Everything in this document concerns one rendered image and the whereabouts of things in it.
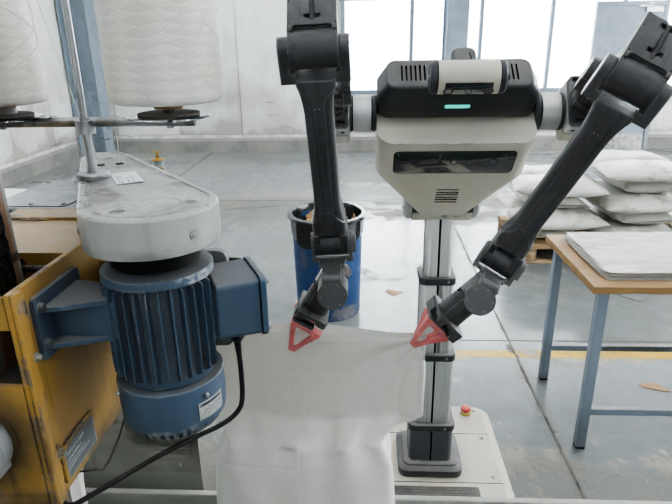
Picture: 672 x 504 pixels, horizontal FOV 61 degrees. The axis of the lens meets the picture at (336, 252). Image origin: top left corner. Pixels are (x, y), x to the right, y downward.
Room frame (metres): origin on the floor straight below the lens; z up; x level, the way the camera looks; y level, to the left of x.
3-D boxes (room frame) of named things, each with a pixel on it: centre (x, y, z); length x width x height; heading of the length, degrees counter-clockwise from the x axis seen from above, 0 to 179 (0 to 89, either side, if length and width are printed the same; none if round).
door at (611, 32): (8.77, -4.25, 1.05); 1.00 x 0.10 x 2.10; 87
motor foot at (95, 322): (0.70, 0.33, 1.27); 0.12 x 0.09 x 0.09; 177
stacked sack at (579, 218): (4.21, -1.69, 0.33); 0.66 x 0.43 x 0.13; 87
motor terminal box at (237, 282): (0.77, 0.15, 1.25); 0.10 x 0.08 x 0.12; 22
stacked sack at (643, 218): (4.42, -2.35, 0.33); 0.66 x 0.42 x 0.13; 179
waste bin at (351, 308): (3.35, 0.05, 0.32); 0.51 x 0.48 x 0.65; 177
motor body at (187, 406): (0.73, 0.24, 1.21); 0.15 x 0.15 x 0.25
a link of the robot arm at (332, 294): (1.02, 0.00, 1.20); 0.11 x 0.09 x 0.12; 178
